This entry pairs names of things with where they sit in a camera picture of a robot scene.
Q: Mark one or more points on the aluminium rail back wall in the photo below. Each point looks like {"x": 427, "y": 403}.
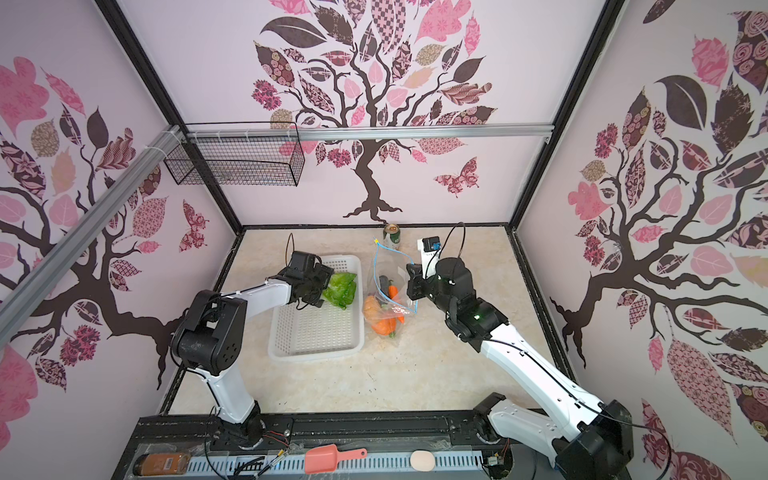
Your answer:
{"x": 375, "y": 133}

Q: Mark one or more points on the black wire wall basket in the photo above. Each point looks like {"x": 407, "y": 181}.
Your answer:
{"x": 262, "y": 153}

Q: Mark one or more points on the aluminium rail left wall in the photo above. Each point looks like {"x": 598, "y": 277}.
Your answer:
{"x": 20, "y": 304}

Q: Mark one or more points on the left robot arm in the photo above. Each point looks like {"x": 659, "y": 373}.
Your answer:
{"x": 210, "y": 337}

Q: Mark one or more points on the clear zip top bag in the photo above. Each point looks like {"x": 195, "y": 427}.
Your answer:
{"x": 386, "y": 304}

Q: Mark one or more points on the orange pumpkin toy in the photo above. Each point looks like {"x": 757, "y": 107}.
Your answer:
{"x": 385, "y": 327}

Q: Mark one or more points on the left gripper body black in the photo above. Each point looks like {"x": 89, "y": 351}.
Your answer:
{"x": 316, "y": 283}

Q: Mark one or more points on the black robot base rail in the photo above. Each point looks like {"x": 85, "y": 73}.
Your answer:
{"x": 462, "y": 441}

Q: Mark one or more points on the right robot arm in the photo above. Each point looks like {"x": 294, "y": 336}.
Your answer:
{"x": 581, "y": 436}

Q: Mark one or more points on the pink plastic scoop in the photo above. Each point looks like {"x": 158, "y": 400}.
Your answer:
{"x": 325, "y": 459}

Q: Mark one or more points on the green lettuce toy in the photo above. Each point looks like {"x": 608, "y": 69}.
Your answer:
{"x": 341, "y": 290}

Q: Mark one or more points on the brown sauce bottle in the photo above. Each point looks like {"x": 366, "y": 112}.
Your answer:
{"x": 161, "y": 464}

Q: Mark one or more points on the green beverage can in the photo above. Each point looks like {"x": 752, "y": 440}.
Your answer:
{"x": 391, "y": 236}

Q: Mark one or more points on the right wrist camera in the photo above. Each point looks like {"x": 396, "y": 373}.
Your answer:
{"x": 430, "y": 251}

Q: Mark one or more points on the dark cucumber toy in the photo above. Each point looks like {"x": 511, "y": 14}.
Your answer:
{"x": 384, "y": 284}

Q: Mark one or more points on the orange carrot toy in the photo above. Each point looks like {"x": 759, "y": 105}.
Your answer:
{"x": 393, "y": 292}

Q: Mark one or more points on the beige oval sponge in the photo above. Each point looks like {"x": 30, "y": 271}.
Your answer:
{"x": 422, "y": 461}

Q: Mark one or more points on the aluminium rail wall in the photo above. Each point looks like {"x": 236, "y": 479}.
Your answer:
{"x": 20, "y": 304}
{"x": 375, "y": 133}

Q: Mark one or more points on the brown wrinkled bread toy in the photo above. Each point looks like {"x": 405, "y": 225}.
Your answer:
{"x": 371, "y": 309}

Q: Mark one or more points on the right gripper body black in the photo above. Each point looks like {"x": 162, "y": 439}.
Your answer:
{"x": 431, "y": 289}

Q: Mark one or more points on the white plastic perforated basket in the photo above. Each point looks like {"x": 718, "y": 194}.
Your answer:
{"x": 328, "y": 332}

